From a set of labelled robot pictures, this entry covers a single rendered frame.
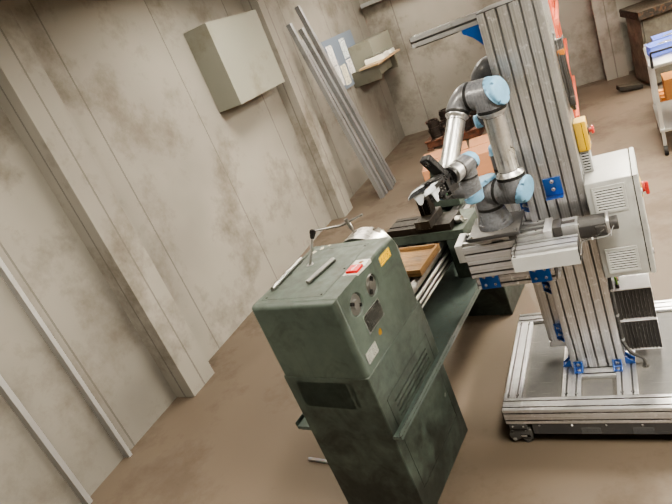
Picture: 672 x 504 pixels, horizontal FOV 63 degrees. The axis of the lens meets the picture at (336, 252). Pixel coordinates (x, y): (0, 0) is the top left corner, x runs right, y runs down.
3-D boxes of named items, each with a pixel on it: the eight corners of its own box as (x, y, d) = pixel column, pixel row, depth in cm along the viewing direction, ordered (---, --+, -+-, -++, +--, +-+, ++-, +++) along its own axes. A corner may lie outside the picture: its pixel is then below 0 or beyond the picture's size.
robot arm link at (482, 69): (471, 77, 261) (478, 135, 304) (494, 68, 259) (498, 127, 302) (463, 59, 266) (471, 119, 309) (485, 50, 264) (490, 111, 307)
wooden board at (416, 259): (422, 276, 298) (419, 270, 296) (366, 281, 319) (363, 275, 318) (440, 248, 320) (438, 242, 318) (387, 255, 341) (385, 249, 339)
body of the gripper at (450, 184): (446, 200, 196) (464, 185, 203) (436, 179, 194) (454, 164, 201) (430, 204, 202) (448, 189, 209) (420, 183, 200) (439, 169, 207)
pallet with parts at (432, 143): (494, 113, 919) (486, 86, 903) (481, 137, 819) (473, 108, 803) (444, 127, 962) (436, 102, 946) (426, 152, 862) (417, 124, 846)
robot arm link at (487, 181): (485, 199, 254) (477, 172, 249) (511, 197, 243) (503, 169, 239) (471, 211, 247) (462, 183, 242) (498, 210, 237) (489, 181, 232)
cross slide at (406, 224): (451, 229, 322) (449, 223, 321) (388, 238, 348) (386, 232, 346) (461, 215, 336) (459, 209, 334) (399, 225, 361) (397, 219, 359)
